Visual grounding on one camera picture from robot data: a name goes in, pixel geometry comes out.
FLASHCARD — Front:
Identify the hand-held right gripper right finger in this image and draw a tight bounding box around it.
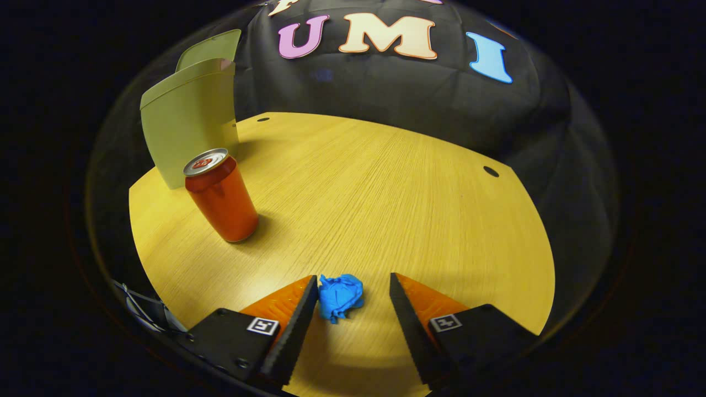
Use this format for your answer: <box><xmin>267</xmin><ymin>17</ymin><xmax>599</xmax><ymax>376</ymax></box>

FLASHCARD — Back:
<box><xmin>389</xmin><ymin>272</ymin><xmax>538</xmax><ymax>387</ymax></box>

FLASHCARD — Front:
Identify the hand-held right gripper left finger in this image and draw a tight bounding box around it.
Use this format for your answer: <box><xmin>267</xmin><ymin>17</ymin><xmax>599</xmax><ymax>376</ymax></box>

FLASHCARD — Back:
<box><xmin>185</xmin><ymin>275</ymin><xmax>319</xmax><ymax>387</ymax></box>

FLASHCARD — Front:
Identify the blue paper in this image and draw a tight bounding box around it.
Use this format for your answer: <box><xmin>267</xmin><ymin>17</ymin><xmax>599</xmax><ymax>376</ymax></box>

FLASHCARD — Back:
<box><xmin>318</xmin><ymin>273</ymin><xmax>365</xmax><ymax>325</ymax></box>

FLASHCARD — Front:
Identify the red pop can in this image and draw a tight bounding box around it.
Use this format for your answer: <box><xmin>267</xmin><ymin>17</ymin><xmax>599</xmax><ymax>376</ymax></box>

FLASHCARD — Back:
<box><xmin>183</xmin><ymin>148</ymin><xmax>260</xmax><ymax>244</ymax></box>

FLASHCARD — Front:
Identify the pale green desktop garbage bin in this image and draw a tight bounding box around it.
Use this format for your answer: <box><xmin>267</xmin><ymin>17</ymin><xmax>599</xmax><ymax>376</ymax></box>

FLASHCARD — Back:
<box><xmin>140</xmin><ymin>29</ymin><xmax>242</xmax><ymax>191</ymax></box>

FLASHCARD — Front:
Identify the black backdrop cloth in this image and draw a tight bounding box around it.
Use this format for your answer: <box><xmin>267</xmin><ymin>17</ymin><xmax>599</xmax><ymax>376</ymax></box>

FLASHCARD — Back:
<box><xmin>85</xmin><ymin>0</ymin><xmax>618</xmax><ymax>342</ymax></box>

